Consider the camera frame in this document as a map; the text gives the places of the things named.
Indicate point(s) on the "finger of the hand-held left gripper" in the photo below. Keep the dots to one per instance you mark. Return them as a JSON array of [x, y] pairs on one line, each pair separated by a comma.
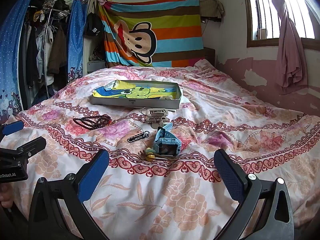
[[13, 128], [32, 145]]

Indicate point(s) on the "olive cloth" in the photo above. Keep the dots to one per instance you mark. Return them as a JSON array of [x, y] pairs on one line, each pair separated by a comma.
[[212, 6]]

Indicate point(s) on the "row of hanging clothes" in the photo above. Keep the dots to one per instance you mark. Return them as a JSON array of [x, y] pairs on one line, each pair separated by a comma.
[[55, 50]]

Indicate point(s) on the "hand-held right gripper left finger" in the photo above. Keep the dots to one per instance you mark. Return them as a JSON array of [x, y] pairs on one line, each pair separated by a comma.
[[93, 172]]

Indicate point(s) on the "person's left hand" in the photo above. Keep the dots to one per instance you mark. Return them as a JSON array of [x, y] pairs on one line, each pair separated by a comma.
[[5, 196]]

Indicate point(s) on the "white bedside cabinet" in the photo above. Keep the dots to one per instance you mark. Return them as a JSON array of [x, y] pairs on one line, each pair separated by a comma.
[[93, 66]]

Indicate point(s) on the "barred window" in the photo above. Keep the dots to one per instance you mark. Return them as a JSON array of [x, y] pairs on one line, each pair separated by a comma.
[[267, 10]]

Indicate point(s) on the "silver bangle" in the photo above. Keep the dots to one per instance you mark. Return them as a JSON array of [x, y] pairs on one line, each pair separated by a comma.
[[142, 110]]

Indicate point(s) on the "blue wrist watch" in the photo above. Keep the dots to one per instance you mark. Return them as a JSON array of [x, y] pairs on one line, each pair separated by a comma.
[[162, 140]]

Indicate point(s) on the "blue dotted wardrobe curtain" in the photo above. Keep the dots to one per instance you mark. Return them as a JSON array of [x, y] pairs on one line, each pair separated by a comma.
[[76, 42], [10, 55]]

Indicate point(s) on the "brown wooden headboard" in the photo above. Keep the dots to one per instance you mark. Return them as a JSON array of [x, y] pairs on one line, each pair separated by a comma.
[[210, 55]]

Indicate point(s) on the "striped monkey blanket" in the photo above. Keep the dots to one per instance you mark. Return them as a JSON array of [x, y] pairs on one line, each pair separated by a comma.
[[175, 30]]

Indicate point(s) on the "cartoon frog printed cloth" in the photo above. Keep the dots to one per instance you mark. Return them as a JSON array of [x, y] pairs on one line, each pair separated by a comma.
[[130, 91]]

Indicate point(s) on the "beige metal clip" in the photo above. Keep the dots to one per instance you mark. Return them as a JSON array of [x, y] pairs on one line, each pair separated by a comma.
[[156, 117]]

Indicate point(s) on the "pink window curtain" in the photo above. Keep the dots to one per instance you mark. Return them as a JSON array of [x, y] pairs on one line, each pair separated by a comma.
[[290, 50]]

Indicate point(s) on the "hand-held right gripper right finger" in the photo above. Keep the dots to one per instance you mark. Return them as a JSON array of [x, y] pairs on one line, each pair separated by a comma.
[[228, 172]]

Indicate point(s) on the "grey shallow box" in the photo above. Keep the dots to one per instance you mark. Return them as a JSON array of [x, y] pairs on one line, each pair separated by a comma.
[[112, 102]]

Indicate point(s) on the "floral pink bedspread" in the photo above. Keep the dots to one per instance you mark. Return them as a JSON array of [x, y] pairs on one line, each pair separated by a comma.
[[200, 192]]

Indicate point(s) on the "black wall shelf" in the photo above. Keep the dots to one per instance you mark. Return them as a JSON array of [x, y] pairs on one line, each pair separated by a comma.
[[211, 19]]

